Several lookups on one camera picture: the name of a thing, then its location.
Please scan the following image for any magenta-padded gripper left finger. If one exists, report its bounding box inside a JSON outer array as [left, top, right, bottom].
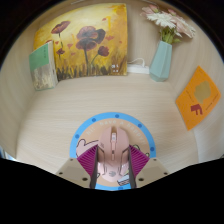
[[55, 144, 100, 189]]

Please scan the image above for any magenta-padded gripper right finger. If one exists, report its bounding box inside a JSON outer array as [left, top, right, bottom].
[[127, 144, 170, 189]]

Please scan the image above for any pale teal faceted vase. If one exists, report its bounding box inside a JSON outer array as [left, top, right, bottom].
[[148, 40, 173, 83]]

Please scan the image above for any yellow poppy flower painting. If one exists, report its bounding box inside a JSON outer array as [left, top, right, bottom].
[[33, 3, 129, 82]]

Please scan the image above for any pink and white flower bouquet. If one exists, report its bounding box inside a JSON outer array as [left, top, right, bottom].
[[139, 3, 197, 45]]

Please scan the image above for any green and beige book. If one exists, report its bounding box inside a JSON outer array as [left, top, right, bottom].
[[28, 40, 59, 92]]

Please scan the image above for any pink computer mouse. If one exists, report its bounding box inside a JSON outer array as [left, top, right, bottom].
[[97, 125, 131, 184]]

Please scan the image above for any white power adapter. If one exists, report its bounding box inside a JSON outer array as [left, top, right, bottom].
[[126, 57, 150, 75]]

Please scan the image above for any orange book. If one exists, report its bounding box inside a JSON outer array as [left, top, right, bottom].
[[175, 65, 222, 131]]

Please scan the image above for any round blue-rimmed cartoon mouse pad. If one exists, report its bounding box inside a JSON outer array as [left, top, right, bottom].
[[69, 112, 157, 192]]

